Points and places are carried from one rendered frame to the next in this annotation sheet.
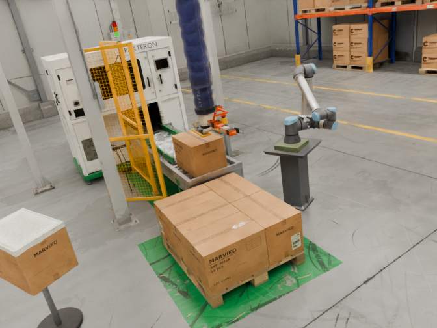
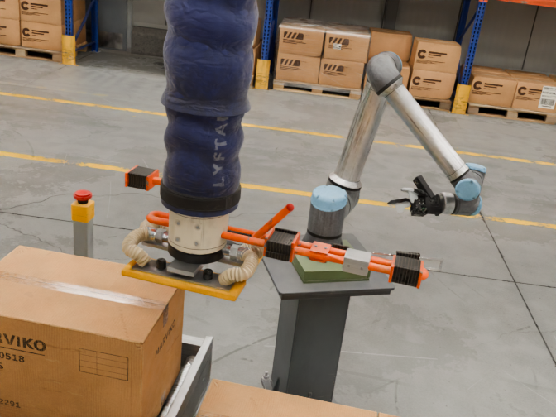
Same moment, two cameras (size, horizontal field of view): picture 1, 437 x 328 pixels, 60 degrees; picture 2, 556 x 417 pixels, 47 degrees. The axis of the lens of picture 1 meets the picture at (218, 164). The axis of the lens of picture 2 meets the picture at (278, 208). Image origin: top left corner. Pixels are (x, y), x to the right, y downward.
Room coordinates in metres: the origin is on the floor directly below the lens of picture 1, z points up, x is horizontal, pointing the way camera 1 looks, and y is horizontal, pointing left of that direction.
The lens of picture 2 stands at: (2.88, 1.33, 2.05)
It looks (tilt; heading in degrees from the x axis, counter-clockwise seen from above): 24 degrees down; 302
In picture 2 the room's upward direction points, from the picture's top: 7 degrees clockwise
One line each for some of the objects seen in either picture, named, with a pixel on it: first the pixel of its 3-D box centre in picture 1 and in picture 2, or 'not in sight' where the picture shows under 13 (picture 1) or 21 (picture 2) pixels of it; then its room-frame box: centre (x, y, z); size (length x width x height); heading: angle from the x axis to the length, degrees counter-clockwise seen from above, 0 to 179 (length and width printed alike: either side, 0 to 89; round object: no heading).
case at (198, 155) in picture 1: (199, 151); (75, 341); (4.31, 0.21, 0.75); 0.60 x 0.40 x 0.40; 25
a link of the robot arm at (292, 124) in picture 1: (292, 125); (328, 209); (4.03, -0.88, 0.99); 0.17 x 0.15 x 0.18; 103
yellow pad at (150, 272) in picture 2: (200, 130); (184, 272); (3.93, 0.13, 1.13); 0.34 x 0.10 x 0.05; 21
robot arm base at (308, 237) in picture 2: (292, 136); (323, 239); (4.03, -0.87, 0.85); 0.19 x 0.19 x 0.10
